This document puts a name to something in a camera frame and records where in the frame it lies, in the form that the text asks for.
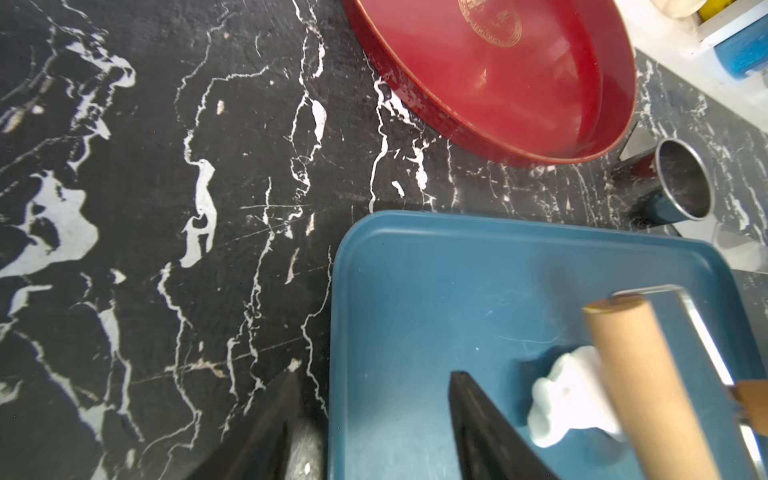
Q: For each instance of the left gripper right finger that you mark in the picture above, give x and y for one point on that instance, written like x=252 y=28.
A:
x=488 y=446

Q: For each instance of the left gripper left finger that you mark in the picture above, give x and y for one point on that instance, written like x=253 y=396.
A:
x=260 y=447

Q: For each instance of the wooden double roller pin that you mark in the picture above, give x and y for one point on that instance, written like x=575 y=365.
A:
x=648 y=393

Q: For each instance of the white dough piece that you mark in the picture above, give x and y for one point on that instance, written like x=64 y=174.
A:
x=571 y=397

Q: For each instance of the metal dough scraper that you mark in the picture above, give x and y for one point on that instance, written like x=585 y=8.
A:
x=739 y=251

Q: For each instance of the teal plastic tray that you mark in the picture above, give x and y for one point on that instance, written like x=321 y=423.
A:
x=417 y=296

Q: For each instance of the round metal cutter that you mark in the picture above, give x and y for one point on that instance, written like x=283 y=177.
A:
x=674 y=184

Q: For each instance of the red round tray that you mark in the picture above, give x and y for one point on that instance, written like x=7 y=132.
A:
x=517 y=82

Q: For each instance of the white tiered shelf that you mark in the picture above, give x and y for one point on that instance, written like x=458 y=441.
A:
x=674 y=44

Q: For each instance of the white egg-shaped holder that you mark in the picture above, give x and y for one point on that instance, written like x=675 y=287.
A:
x=677 y=9

